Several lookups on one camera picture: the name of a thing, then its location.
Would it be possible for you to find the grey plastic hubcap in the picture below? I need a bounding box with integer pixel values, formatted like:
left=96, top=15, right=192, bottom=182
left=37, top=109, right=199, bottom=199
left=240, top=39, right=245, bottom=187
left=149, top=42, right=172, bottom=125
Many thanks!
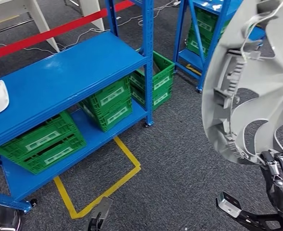
left=201, top=0, right=283, bottom=166

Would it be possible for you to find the blue metal shelf rack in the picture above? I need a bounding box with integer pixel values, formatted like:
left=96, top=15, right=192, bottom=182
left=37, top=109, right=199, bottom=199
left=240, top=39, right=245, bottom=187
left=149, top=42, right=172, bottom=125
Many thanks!
left=172, top=0, right=266, bottom=93
left=0, top=0, right=155, bottom=214

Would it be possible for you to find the green plastic crate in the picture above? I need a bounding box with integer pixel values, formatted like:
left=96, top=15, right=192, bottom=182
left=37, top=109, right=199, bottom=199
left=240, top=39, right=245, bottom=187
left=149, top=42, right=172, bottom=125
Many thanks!
left=0, top=110, right=87, bottom=175
left=217, top=17, right=231, bottom=40
left=185, top=6, right=220, bottom=59
left=129, top=49, right=175, bottom=111
left=78, top=76, right=134, bottom=133

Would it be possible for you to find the white desk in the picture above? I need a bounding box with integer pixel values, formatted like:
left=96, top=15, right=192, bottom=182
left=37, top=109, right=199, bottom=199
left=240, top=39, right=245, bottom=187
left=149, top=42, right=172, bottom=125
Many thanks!
left=64, top=0, right=105, bottom=32
left=0, top=0, right=60, bottom=53

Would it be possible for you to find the red barrier belt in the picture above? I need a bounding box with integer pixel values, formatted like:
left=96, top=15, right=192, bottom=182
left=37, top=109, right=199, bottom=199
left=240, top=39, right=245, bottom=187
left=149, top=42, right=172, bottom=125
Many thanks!
left=0, top=0, right=135, bottom=63

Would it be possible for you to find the chrome stanchion with round base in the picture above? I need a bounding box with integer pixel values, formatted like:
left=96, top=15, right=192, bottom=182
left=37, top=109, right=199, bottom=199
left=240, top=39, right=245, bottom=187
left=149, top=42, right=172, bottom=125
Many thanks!
left=0, top=204, right=22, bottom=231

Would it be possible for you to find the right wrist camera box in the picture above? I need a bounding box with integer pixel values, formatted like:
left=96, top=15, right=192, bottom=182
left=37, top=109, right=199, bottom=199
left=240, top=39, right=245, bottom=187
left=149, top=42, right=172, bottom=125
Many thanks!
left=215, top=191, right=242, bottom=219

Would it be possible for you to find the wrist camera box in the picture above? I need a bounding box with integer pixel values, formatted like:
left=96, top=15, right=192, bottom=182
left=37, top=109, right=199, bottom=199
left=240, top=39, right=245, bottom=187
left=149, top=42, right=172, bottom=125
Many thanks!
left=215, top=191, right=242, bottom=219
left=85, top=196, right=113, bottom=231

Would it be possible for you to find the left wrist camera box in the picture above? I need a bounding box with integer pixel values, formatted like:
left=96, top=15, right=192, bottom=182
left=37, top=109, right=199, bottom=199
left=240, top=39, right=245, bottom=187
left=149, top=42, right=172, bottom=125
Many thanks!
left=85, top=196, right=113, bottom=231

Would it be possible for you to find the white floor cable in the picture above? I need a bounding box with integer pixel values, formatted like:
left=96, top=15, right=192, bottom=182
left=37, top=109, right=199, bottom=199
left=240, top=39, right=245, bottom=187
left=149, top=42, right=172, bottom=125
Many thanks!
left=0, top=0, right=181, bottom=55

